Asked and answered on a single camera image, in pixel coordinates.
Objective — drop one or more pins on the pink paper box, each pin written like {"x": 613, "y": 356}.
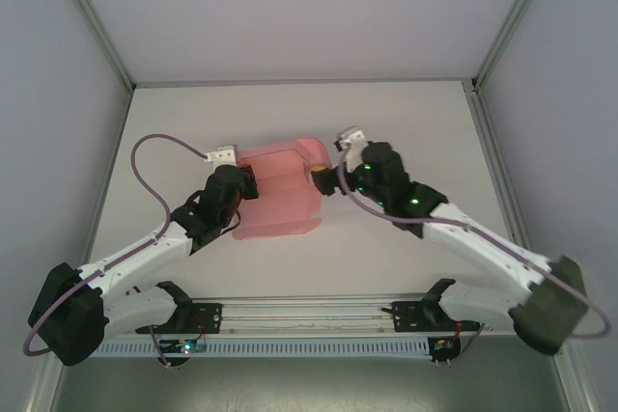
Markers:
{"x": 280, "y": 175}

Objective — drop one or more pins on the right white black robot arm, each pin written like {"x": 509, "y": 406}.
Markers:
{"x": 483, "y": 248}

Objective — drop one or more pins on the circuit board with green light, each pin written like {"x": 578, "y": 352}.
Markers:
{"x": 186, "y": 347}

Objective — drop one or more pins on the small green circuit board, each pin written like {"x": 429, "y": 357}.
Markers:
{"x": 443, "y": 346}

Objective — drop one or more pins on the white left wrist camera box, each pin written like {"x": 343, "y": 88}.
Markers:
{"x": 224, "y": 155}

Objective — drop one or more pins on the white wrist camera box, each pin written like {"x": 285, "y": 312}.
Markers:
{"x": 224, "y": 155}
{"x": 355, "y": 142}

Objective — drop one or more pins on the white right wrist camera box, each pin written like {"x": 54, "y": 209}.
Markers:
{"x": 355, "y": 142}

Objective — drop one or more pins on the aluminium table side rail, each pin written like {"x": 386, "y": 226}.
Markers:
{"x": 492, "y": 166}
{"x": 103, "y": 190}

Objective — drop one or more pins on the aluminium mounting rail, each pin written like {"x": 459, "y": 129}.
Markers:
{"x": 309, "y": 311}

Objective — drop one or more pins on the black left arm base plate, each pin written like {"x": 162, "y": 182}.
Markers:
{"x": 207, "y": 318}

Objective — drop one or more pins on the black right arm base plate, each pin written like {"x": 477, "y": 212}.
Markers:
{"x": 405, "y": 318}

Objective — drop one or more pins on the aluminium frame post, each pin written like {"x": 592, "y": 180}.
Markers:
{"x": 514, "y": 21}
{"x": 92, "y": 21}

